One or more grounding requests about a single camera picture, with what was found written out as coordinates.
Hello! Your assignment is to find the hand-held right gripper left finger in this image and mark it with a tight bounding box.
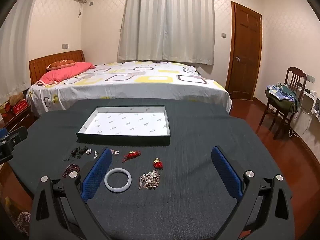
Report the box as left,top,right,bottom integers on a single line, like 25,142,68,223
29,147,113,240

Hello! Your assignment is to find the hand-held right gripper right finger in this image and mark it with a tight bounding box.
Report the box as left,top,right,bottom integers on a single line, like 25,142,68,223
211,145,293,240

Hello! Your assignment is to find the white jade bangle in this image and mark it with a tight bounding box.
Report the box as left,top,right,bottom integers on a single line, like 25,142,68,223
104,168,132,193

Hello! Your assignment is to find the dark red bead bracelet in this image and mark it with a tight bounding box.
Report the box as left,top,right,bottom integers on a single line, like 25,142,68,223
62,164,81,178

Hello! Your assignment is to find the black bead pearl ornament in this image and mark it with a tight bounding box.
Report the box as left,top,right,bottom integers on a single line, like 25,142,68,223
62,146,93,161

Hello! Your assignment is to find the small red knot charm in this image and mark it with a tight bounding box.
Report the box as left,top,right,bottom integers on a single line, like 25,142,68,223
122,150,142,163

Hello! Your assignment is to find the pearl and rhinestone brooch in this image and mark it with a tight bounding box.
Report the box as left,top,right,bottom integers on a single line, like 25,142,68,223
139,169,161,190

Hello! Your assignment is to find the green shallow box white lining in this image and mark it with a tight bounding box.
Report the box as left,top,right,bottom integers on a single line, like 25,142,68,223
76,105,171,147

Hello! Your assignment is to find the wooden nightstand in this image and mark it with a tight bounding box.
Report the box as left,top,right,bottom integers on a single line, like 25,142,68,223
0,104,36,131

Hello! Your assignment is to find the red box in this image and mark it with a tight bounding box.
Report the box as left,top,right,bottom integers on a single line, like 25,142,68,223
10,99,28,115

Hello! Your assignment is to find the brown teddy bear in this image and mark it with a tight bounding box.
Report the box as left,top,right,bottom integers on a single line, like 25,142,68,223
8,91,24,106

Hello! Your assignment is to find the dark grey tablecloth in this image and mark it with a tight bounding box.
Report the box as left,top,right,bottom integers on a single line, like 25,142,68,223
6,98,293,240

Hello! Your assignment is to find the wooden headboard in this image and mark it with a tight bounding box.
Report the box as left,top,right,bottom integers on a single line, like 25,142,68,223
29,50,86,85

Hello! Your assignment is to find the pink pillow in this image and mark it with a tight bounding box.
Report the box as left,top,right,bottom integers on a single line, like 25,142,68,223
36,62,96,86

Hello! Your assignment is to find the sheer side curtain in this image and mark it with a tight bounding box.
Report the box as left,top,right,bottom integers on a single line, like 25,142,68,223
0,0,38,101

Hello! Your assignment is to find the brown red cushion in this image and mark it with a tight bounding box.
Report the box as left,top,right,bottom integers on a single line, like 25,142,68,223
46,59,76,71

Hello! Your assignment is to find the pile of clothes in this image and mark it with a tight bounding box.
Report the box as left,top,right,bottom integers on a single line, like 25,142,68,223
265,82,301,117

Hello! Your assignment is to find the bed with patterned sheet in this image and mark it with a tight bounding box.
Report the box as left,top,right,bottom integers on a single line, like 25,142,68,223
26,61,233,118

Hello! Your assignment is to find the white desk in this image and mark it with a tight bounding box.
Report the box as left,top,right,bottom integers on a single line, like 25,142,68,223
291,89,320,138

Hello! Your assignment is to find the brown wooden door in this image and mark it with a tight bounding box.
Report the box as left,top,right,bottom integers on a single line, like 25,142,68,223
225,1,263,100

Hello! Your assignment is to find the wooden chair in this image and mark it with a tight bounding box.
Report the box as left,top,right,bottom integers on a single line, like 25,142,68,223
259,67,308,140

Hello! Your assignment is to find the white window curtain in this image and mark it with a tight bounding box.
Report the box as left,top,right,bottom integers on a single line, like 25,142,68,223
117,0,216,66

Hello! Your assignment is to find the white cable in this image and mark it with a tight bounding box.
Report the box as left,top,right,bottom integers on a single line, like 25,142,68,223
288,100,320,138

